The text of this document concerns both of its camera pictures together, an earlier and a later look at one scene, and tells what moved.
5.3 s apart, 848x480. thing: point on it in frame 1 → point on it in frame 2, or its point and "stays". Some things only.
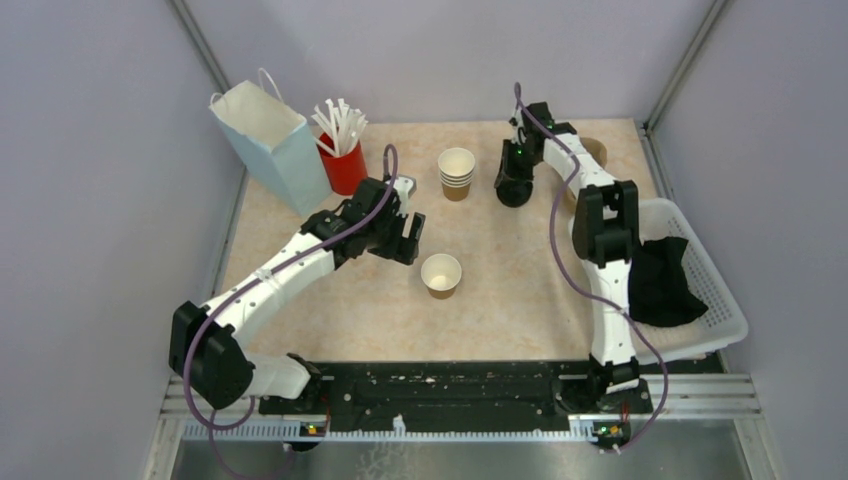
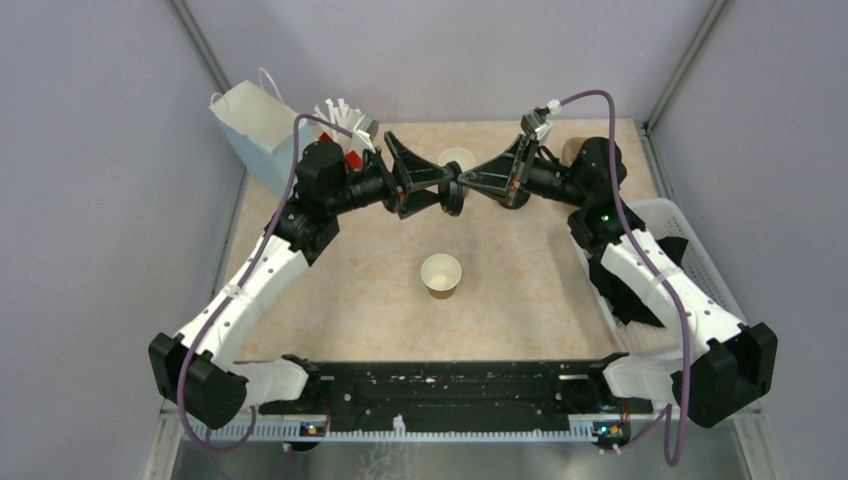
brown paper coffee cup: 441,273 stays
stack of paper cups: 455,167 stays
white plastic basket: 722,323 stays
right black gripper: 508,148 → 496,178
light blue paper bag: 273,141 stays
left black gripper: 409,245 → 413,174
